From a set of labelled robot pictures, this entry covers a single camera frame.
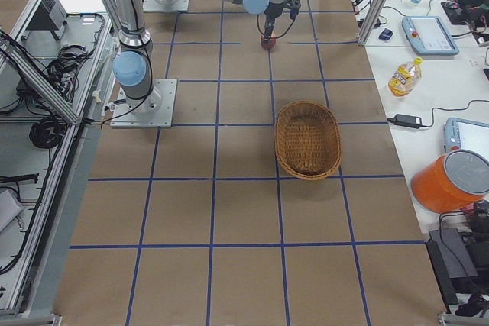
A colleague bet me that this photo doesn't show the orange bucket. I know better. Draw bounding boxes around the orange bucket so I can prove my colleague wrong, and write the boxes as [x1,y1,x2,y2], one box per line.
[410,150,488,214]

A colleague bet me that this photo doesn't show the yellow drink bottle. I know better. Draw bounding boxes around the yellow drink bottle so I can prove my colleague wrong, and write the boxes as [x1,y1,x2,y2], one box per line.
[387,56,423,97]

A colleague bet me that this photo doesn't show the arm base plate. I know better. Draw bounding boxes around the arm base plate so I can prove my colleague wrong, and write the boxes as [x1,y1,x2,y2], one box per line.
[143,0,189,13]
[109,79,177,128]

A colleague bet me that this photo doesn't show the red yellow apple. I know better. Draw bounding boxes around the red yellow apple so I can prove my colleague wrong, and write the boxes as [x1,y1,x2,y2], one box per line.
[260,36,277,50]

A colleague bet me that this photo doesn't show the teach pendant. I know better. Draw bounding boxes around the teach pendant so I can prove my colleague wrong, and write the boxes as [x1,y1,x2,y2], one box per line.
[444,118,489,160]
[401,16,459,56]

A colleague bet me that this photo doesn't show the black computer mouse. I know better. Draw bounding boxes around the black computer mouse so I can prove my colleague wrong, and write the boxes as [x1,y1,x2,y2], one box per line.
[378,28,393,41]

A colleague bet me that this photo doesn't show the coiled black cables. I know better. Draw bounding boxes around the coiled black cables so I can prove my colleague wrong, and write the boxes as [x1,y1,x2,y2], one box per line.
[29,115,64,150]

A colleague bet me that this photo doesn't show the wicker basket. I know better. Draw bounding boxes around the wicker basket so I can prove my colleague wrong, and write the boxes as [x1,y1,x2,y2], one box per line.
[274,100,342,180]

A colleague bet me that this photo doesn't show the right teach pendant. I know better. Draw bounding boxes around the right teach pendant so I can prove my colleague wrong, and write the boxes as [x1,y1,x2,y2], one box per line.
[444,118,489,160]

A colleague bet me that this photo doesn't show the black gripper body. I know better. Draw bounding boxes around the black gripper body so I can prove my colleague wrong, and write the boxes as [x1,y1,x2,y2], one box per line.
[265,1,290,20]

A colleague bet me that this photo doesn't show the black power adapter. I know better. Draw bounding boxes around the black power adapter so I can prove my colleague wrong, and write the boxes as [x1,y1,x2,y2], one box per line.
[387,114,423,129]

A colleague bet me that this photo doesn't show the left teach pendant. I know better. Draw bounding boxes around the left teach pendant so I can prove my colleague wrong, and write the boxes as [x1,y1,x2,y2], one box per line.
[401,16,459,56]

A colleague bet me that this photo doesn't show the grey control box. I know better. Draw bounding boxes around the grey control box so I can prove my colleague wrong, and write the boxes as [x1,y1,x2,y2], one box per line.
[26,0,67,40]

